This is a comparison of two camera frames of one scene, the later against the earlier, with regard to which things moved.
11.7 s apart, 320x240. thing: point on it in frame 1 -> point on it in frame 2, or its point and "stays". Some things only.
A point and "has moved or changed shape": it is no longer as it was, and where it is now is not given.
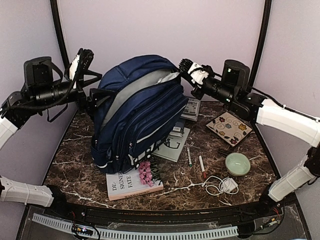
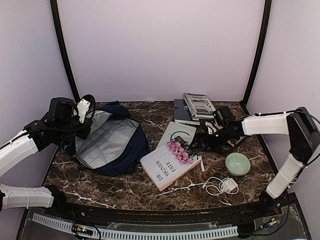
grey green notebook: x=172 y=148 -> x=174 y=130
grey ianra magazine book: x=191 y=109 has moved or changed shape
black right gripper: x=198 y=95 -> x=199 y=136
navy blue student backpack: x=150 y=100 has moved or changed shape
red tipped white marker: x=202 y=166 stays
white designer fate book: x=122 y=185 -> x=166 y=163
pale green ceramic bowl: x=237 y=164 stays
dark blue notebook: x=178 y=126 -> x=181 y=112
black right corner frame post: x=267 y=9 stays
